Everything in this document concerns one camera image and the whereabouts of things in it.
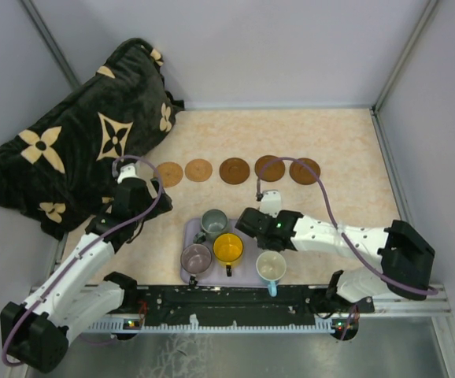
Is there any light wooden coaster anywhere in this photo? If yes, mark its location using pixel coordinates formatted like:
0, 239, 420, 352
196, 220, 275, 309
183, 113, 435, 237
157, 161, 183, 188
184, 158, 213, 182

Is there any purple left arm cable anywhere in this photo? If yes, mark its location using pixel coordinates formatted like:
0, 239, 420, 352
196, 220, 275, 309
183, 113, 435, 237
1, 154, 165, 365

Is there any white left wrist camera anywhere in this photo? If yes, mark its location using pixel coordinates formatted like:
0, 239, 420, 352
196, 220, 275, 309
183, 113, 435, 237
117, 164, 139, 184

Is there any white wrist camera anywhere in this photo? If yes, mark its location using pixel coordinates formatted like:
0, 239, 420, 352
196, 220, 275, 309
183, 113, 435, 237
117, 164, 139, 184
259, 190, 282, 217

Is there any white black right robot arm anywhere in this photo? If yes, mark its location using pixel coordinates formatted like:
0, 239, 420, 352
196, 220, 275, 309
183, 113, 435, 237
235, 208, 438, 312

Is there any grey mug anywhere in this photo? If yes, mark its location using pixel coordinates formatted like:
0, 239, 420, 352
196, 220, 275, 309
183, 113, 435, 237
193, 209, 230, 243

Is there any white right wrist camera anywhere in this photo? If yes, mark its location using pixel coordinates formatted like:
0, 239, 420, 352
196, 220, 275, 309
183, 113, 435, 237
259, 190, 282, 217

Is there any white mug blue handle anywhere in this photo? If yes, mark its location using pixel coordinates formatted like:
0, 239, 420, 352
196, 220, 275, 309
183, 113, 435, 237
256, 250, 287, 298

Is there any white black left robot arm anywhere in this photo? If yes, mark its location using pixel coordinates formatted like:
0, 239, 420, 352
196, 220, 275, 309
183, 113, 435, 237
0, 174, 172, 373

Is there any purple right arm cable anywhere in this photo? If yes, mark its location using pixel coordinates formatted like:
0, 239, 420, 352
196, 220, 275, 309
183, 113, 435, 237
255, 157, 439, 342

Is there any yellow mug black handle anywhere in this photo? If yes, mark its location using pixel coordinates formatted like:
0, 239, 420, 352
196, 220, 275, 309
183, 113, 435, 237
213, 233, 244, 278

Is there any purple mug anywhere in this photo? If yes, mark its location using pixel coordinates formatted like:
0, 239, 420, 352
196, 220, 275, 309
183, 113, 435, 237
180, 243, 213, 287

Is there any black floral plush blanket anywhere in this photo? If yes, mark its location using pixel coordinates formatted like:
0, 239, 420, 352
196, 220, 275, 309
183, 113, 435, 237
0, 38, 184, 238

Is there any dark brown coaster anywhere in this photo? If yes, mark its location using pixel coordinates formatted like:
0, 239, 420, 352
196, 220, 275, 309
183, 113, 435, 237
254, 155, 286, 182
219, 157, 250, 185
290, 157, 321, 185

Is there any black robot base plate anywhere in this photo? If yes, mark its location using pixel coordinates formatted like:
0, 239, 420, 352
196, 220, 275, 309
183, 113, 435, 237
93, 283, 375, 328

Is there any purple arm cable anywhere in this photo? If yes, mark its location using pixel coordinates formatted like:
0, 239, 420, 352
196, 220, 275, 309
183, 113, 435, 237
1, 154, 165, 365
255, 157, 439, 342

